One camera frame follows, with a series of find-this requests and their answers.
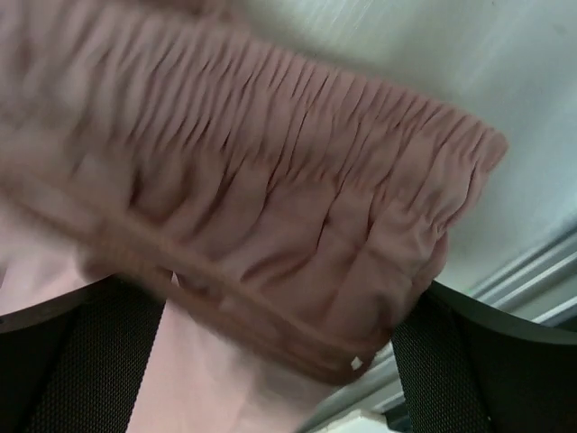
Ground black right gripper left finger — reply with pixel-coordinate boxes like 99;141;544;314
1;278;164;433

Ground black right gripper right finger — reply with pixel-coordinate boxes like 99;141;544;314
392;282;576;432

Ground pink trousers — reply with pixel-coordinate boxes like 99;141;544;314
1;1;507;432

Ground aluminium table edge rail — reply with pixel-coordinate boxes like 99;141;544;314
301;231;576;432

